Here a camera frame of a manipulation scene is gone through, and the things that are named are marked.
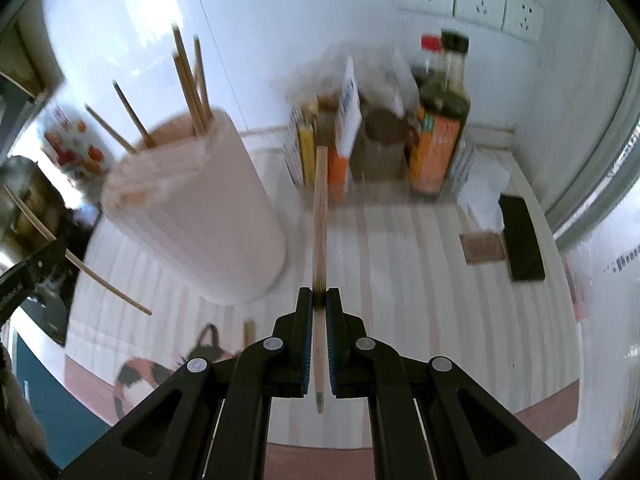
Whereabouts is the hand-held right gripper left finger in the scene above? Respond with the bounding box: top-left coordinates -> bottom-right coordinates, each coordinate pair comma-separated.
60,287 -> 316,480

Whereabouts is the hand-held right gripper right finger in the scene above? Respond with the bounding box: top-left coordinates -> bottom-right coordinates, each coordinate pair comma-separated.
325,287 -> 583,480

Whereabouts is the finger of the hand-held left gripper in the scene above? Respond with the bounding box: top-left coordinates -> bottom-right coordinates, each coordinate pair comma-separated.
14,238 -> 69,283

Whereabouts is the pink utensil holder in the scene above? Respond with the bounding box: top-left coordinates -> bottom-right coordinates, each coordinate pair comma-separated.
100,106 -> 287,306

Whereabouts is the person's left forearm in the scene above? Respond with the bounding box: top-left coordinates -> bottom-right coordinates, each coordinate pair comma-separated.
0,345 -> 48,466

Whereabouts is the black gas stove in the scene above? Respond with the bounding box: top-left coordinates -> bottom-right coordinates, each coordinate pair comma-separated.
10,205 -> 103,347

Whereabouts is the stainless steel pot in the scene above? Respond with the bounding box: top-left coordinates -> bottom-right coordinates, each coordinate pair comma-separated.
0,155 -> 66,266

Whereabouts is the clear plastic tray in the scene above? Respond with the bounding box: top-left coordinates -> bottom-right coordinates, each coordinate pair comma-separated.
285,110 -> 476,206

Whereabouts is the orange packet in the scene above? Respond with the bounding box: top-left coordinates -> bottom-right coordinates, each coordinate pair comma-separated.
327,152 -> 351,206

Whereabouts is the brown card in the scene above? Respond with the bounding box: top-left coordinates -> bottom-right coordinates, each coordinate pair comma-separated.
460,232 -> 510,266

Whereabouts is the yellow box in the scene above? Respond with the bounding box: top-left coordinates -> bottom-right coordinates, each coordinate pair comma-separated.
287,105 -> 321,186

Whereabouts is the brown jar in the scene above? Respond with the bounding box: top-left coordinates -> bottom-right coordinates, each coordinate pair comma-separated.
362,107 -> 408,181

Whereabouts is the range hood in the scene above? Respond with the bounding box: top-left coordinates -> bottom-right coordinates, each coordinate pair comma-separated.
0,0 -> 68,126

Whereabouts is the black smartphone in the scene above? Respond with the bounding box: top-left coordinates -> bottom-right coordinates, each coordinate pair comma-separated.
498,195 -> 547,282

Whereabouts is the white tissue paper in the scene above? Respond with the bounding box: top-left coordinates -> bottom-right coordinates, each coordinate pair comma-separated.
457,152 -> 512,231

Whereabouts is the dark bottle with orange label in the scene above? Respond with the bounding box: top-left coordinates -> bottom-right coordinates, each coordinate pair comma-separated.
409,31 -> 472,200

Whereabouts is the clear plastic bag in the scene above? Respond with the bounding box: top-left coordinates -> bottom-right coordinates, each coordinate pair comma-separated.
282,42 -> 416,121

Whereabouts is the frosted glass sliding door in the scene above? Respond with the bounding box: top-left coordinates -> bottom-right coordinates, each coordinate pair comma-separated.
544,0 -> 640,463

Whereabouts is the red cap sauce bottle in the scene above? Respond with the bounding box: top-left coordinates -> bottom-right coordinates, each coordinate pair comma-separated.
411,34 -> 446,86

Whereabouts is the fruit wall sticker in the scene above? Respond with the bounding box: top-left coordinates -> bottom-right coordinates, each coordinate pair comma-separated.
42,105 -> 113,186

